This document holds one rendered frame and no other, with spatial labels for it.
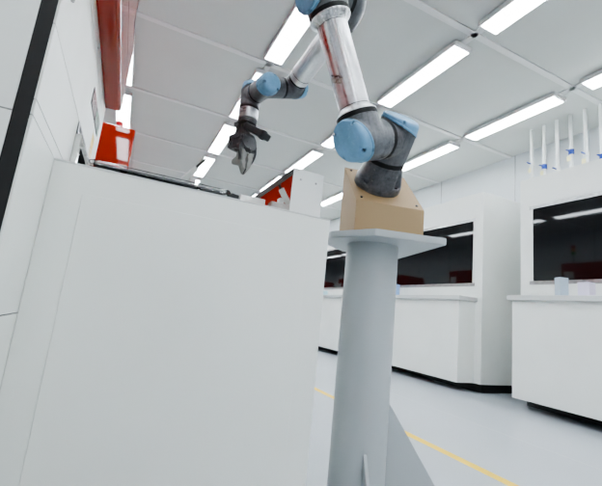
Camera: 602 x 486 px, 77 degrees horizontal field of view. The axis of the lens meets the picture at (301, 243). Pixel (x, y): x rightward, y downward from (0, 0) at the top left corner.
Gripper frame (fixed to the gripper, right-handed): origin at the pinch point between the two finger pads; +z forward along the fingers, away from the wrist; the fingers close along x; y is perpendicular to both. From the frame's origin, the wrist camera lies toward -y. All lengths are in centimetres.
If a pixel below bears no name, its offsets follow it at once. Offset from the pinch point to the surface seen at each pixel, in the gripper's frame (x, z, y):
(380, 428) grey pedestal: -11, 77, -55
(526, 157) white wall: -405, -156, -52
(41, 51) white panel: 76, 12, -32
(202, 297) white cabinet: 38, 47, -32
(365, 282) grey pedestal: -7, 37, -49
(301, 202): 13.6, 18.5, -37.9
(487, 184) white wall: -431, -135, -6
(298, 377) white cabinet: 16, 63, -45
